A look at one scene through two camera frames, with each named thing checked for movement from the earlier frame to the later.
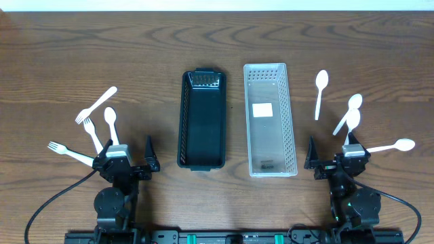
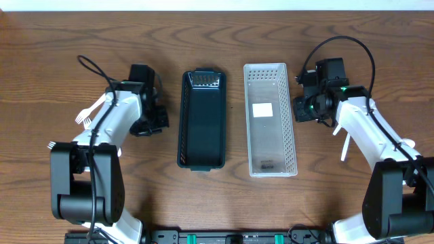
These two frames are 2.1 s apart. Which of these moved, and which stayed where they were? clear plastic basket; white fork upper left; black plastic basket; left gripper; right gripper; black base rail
Moved: left gripper; right gripper
Stayed: black plastic basket; white fork upper left; clear plastic basket; black base rail
